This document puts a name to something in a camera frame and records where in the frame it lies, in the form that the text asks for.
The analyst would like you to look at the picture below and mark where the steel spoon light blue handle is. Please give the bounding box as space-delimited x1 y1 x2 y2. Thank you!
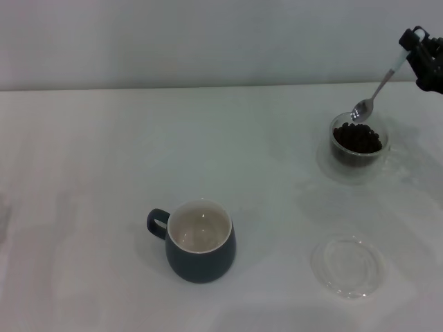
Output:
350 28 425 123

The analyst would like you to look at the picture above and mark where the dark blue ceramic mug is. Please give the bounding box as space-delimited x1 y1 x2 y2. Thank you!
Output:
145 198 238 285

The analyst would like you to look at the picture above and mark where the coffee beans pile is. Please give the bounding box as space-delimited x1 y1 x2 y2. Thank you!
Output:
332 121 384 154

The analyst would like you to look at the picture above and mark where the clear glass cup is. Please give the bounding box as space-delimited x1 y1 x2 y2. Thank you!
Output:
328 111 399 174

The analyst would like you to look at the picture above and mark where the clear glass saucer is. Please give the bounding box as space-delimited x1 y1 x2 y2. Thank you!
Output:
316 133 406 186
309 232 388 300

